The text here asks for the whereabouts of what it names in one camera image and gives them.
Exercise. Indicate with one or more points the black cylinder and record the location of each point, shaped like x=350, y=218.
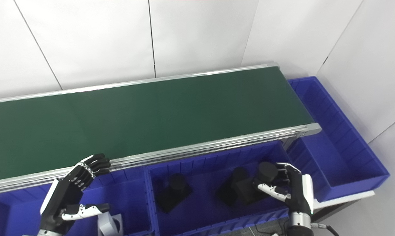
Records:
x=250, y=191
x=171, y=195
x=228, y=191

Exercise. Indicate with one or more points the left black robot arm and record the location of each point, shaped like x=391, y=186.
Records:
x=46, y=233

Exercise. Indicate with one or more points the green conveyor belt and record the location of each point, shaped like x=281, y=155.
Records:
x=151, y=121

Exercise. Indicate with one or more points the blue plastic bin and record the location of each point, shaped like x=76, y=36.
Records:
x=204, y=209
x=128, y=196
x=335, y=154

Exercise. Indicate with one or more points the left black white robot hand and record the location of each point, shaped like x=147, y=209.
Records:
x=63, y=196

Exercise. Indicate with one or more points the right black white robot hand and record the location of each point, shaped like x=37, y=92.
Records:
x=299, y=193

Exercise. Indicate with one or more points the white plastic part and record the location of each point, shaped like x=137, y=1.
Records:
x=107, y=224

